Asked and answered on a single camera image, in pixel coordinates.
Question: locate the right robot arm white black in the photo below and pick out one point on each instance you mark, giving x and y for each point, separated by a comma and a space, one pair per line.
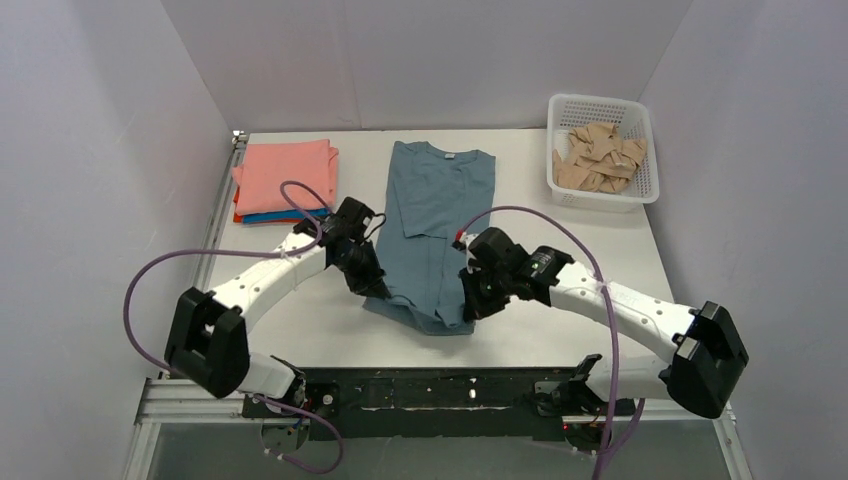
696, 354

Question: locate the white plastic basket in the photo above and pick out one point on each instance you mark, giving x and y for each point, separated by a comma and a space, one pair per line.
566, 111

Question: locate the beige crumpled t shirt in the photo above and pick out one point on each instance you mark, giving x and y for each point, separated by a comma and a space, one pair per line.
596, 158

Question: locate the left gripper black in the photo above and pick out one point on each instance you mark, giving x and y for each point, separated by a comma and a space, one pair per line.
365, 277

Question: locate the orange folded t shirt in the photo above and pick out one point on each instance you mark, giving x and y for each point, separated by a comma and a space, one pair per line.
265, 220

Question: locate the grey-blue t shirt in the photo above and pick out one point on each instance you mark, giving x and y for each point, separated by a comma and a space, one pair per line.
430, 195

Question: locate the pink folded t shirt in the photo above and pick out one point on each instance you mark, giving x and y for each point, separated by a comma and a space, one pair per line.
266, 166

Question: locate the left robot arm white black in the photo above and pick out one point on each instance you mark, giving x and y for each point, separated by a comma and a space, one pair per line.
208, 339

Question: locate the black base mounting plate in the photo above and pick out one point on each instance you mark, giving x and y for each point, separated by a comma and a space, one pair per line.
543, 403

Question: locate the aluminium left side rail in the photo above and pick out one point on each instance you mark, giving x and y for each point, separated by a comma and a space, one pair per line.
199, 265

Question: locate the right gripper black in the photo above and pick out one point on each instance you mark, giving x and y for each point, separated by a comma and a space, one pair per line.
479, 294

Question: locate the blue folded t shirt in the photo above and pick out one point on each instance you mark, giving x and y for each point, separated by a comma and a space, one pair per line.
286, 215

